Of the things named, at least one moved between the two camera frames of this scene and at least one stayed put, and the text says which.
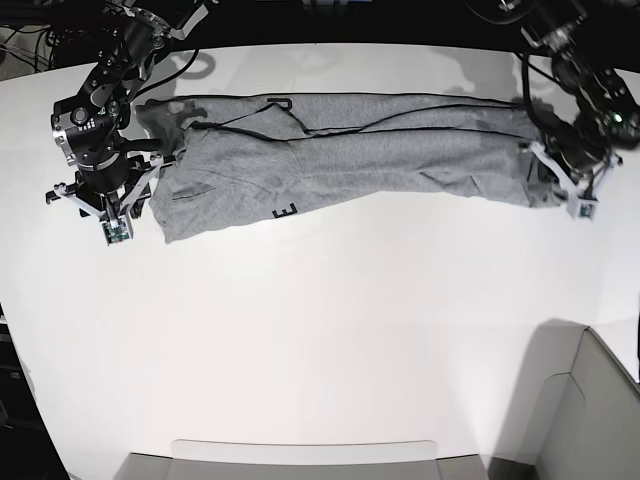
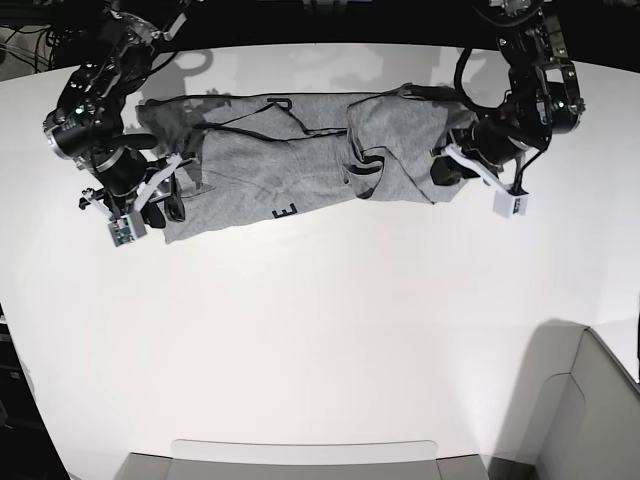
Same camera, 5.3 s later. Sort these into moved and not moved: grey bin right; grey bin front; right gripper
Moved: right gripper
Not moved: grey bin front; grey bin right
